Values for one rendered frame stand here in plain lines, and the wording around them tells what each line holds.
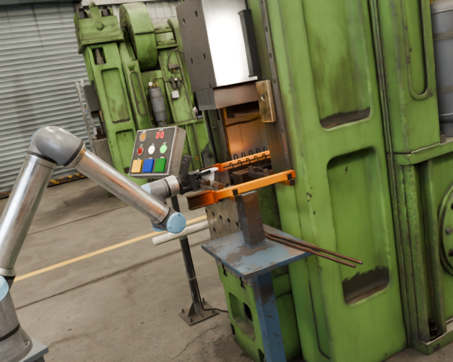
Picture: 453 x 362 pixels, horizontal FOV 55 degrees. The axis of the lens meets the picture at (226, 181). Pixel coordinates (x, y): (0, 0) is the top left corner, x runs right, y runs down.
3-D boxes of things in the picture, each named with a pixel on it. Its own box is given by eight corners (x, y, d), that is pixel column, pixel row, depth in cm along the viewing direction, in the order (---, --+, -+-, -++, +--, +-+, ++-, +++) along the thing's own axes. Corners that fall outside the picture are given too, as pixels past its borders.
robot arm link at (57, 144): (55, 118, 151) (193, 217, 183) (48, 119, 161) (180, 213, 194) (34, 145, 148) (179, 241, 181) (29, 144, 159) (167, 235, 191)
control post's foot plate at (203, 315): (189, 327, 262) (186, 314, 260) (177, 313, 282) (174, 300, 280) (221, 314, 271) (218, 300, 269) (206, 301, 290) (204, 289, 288)
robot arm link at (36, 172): (-46, 316, 150) (39, 118, 159) (-46, 300, 165) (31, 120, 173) (0, 324, 158) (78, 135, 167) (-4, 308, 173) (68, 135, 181)
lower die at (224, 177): (230, 184, 201) (226, 167, 200) (212, 180, 219) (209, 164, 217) (303, 164, 218) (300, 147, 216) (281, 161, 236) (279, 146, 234)
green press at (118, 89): (116, 202, 640) (66, -3, 580) (98, 192, 748) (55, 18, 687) (241, 166, 736) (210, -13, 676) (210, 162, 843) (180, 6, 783)
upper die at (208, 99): (216, 109, 194) (212, 87, 192) (198, 110, 212) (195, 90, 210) (293, 93, 211) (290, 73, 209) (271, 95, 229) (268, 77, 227)
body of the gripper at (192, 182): (200, 185, 207) (176, 193, 202) (195, 168, 205) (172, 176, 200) (206, 187, 200) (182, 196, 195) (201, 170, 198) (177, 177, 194)
